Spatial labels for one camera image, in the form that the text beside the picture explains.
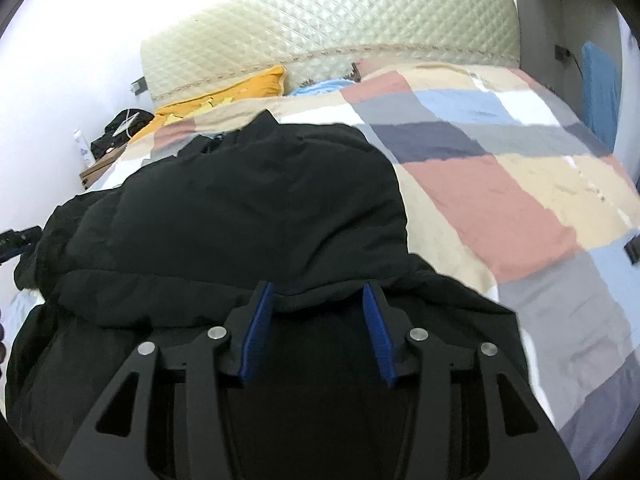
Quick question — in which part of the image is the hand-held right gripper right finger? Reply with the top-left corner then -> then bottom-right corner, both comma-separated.
361,281 -> 582,480

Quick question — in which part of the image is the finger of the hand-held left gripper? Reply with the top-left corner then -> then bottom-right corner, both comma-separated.
0,227 -> 43,263

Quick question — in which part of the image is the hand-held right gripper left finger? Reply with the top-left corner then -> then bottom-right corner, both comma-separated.
55,280 -> 276,480

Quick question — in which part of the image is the black jacket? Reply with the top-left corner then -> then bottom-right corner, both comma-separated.
5,109 -> 531,480

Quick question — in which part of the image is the wooden nightstand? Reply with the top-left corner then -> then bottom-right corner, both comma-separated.
80,142 -> 131,191

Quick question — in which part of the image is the white plastic bottle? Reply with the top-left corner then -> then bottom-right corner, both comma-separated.
74,129 -> 96,167

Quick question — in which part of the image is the black bag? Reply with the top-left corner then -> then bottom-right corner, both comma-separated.
90,109 -> 156,158

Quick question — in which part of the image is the checkered patchwork blanket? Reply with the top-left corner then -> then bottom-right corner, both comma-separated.
10,57 -> 640,476

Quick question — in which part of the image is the yellow pillow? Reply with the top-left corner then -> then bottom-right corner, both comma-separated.
129,65 -> 287,143

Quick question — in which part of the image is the light blue cloth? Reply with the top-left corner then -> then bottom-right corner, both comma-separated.
290,77 -> 361,98

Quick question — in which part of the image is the blue cloth cover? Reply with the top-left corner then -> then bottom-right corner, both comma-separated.
581,41 -> 621,153

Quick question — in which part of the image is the cream quilted headboard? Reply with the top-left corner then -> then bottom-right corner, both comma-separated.
140,0 -> 521,103

